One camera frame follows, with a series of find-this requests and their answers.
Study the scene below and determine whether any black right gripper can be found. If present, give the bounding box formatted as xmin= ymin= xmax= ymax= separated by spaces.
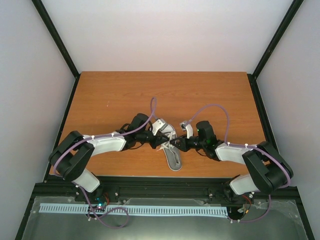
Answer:
xmin=170 ymin=133 xmax=207 ymax=152

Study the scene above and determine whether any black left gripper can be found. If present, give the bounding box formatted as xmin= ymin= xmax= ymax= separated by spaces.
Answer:
xmin=137 ymin=130 xmax=170 ymax=150

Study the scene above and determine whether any white shoelace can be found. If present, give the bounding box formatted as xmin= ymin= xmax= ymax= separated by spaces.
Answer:
xmin=157 ymin=131 xmax=177 ymax=151

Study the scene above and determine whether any grey canvas sneaker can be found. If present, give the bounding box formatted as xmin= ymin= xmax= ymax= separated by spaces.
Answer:
xmin=160 ymin=123 xmax=182 ymax=172

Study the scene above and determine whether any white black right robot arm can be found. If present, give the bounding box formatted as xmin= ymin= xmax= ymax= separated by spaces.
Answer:
xmin=170 ymin=120 xmax=293 ymax=198

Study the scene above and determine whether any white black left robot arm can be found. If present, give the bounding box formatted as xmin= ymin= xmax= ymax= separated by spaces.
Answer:
xmin=48 ymin=113 xmax=175 ymax=202

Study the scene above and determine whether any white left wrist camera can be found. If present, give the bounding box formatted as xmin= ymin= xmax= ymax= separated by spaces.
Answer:
xmin=152 ymin=118 xmax=167 ymax=136

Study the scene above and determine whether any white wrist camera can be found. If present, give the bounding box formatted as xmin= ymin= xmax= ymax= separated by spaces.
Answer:
xmin=179 ymin=121 xmax=194 ymax=139
xmin=152 ymin=118 xmax=167 ymax=136

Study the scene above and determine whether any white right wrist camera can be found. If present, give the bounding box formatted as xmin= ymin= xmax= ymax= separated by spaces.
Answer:
xmin=179 ymin=121 xmax=194 ymax=139

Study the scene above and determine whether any black right table side rail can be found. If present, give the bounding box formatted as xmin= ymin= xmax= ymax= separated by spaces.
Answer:
xmin=247 ymin=74 xmax=315 ymax=240

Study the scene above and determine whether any black table side rail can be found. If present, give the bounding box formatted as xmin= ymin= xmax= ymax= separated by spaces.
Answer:
xmin=247 ymin=74 xmax=315 ymax=240
xmin=15 ymin=73 xmax=81 ymax=240

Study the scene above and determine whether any grey metal base plate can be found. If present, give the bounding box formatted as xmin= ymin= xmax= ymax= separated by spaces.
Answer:
xmin=22 ymin=196 xmax=308 ymax=240

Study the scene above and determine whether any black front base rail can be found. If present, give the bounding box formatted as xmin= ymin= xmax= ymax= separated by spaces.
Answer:
xmin=31 ymin=176 xmax=301 ymax=205

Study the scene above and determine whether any black left table side rail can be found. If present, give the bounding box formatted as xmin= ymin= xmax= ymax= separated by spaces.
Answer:
xmin=15 ymin=73 xmax=81 ymax=240

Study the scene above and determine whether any light blue slotted cable duct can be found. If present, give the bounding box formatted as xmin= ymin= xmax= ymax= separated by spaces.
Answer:
xmin=38 ymin=203 xmax=228 ymax=218

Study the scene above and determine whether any black aluminium frame post right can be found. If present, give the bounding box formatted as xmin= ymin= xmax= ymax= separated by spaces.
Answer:
xmin=252 ymin=0 xmax=304 ymax=80

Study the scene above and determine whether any black aluminium frame post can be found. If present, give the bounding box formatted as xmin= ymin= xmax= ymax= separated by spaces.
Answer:
xmin=252 ymin=0 xmax=304 ymax=80
xmin=31 ymin=0 xmax=81 ymax=80

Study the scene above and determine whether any black aluminium frame post left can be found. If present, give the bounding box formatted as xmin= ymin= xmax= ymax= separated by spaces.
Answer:
xmin=31 ymin=0 xmax=81 ymax=80

